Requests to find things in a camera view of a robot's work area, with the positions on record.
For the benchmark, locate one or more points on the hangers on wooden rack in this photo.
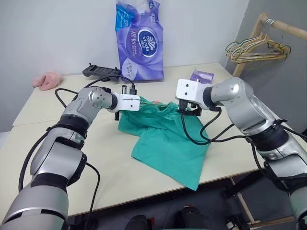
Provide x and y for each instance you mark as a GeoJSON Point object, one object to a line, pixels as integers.
{"type": "Point", "coordinates": [259, 56]}
{"type": "Point", "coordinates": [289, 49]}

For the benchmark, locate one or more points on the pink plush cloth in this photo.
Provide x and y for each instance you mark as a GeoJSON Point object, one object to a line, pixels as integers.
{"type": "Point", "coordinates": [48, 80]}

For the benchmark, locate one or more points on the green cloth shorts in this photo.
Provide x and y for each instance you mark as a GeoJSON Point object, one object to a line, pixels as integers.
{"type": "Point", "coordinates": [168, 148]}

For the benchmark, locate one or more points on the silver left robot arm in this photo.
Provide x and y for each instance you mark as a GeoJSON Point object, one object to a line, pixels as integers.
{"type": "Point", "coordinates": [48, 155]}

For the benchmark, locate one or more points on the black table leg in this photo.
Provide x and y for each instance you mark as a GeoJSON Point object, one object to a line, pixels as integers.
{"type": "Point", "coordinates": [242, 185]}

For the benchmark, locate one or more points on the blue purple tissue pack bag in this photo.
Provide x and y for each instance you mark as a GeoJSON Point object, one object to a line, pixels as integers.
{"type": "Point", "coordinates": [144, 48]}

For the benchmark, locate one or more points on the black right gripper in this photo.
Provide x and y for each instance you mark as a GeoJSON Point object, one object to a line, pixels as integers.
{"type": "Point", "coordinates": [192, 112]}

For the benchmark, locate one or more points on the grey handheld remote controller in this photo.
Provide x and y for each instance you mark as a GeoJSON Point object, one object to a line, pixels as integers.
{"type": "Point", "coordinates": [100, 71]}

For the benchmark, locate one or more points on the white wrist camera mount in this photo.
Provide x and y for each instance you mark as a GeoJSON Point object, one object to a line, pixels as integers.
{"type": "Point", "coordinates": [189, 92]}
{"type": "Point", "coordinates": [129, 103]}

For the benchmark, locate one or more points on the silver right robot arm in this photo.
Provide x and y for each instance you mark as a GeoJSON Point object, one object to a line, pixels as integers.
{"type": "Point", "coordinates": [251, 112]}

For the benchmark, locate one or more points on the dark rounded shape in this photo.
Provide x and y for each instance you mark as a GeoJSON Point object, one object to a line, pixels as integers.
{"type": "Point", "coordinates": [193, 218]}
{"type": "Point", "coordinates": [140, 222]}

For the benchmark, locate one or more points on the purple tissue box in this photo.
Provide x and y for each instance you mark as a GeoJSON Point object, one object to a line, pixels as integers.
{"type": "Point", "coordinates": [204, 76]}

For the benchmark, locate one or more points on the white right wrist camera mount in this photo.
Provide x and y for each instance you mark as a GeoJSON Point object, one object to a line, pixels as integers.
{"type": "Point", "coordinates": [189, 92]}

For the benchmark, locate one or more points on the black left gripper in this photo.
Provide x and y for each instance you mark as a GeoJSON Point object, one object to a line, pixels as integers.
{"type": "Point", "coordinates": [124, 89]}

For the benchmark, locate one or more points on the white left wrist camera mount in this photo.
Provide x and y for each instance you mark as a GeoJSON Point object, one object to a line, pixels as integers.
{"type": "Point", "coordinates": [129, 103]}

